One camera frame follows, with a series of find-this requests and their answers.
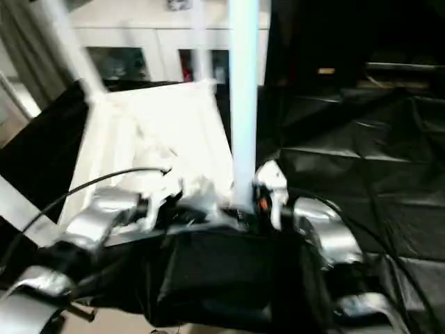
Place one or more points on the white upturned plastic table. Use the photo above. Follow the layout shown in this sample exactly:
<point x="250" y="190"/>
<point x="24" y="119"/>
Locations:
<point x="160" y="125"/>

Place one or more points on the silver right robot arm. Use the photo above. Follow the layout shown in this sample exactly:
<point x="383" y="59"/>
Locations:
<point x="327" y="236"/>

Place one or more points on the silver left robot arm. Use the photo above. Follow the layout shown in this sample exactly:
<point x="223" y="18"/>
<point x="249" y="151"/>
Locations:
<point x="90" y="223"/>

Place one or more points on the black work mat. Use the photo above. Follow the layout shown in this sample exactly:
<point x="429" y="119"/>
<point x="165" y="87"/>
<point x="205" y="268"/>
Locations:
<point x="361" y="160"/>

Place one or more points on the white glass-door cabinet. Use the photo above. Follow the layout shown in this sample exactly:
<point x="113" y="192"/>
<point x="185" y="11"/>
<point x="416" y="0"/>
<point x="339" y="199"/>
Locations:
<point x="153" y="35"/>

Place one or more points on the grey crumpled object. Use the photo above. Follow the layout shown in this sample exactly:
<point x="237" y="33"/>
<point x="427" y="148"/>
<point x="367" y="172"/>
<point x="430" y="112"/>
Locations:
<point x="177" y="4"/>

